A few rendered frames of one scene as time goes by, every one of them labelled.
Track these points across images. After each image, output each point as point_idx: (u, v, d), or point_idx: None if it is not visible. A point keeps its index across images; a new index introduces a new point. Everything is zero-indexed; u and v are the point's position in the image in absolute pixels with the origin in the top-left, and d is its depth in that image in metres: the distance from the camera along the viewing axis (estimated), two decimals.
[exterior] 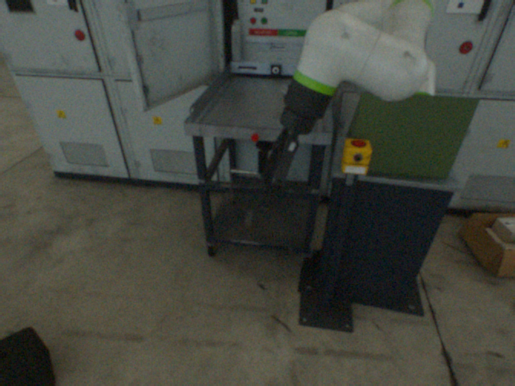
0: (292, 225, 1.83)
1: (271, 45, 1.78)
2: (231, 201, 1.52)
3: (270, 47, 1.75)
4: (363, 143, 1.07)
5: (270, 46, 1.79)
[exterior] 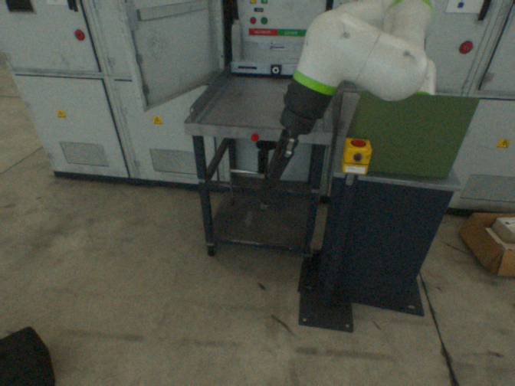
0: (292, 225, 1.83)
1: (271, 45, 1.78)
2: (231, 201, 1.52)
3: (270, 47, 1.75)
4: (363, 143, 1.07)
5: (270, 46, 1.79)
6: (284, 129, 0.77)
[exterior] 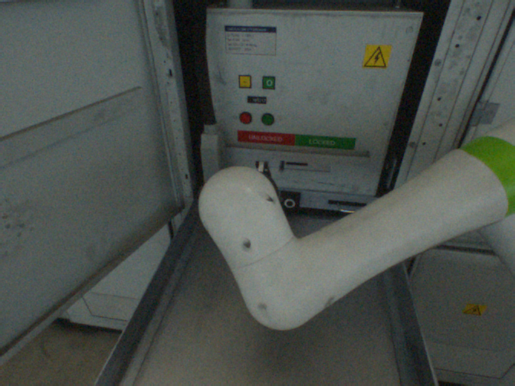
0: None
1: (282, 161, 0.90)
2: None
3: (280, 168, 0.87)
4: None
5: (280, 161, 0.92)
6: (257, 164, 0.65)
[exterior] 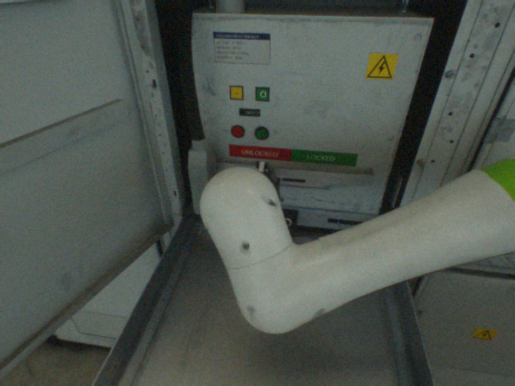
0: None
1: (277, 178, 0.83)
2: None
3: None
4: None
5: (275, 178, 0.85)
6: (258, 164, 0.65)
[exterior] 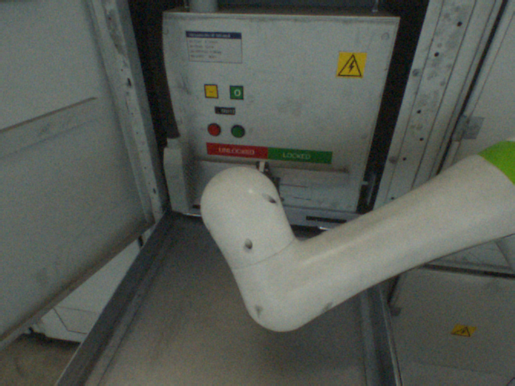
0: None
1: (277, 178, 0.84)
2: None
3: None
4: None
5: (275, 178, 0.85)
6: (258, 164, 0.65)
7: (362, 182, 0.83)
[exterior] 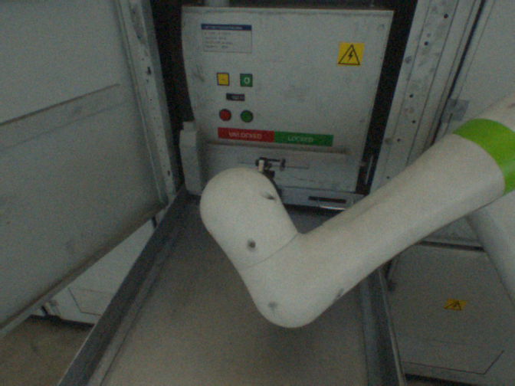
0: None
1: (283, 159, 0.91)
2: None
3: (281, 167, 0.88)
4: None
5: (280, 160, 0.92)
6: (257, 163, 0.64)
7: (361, 164, 0.90)
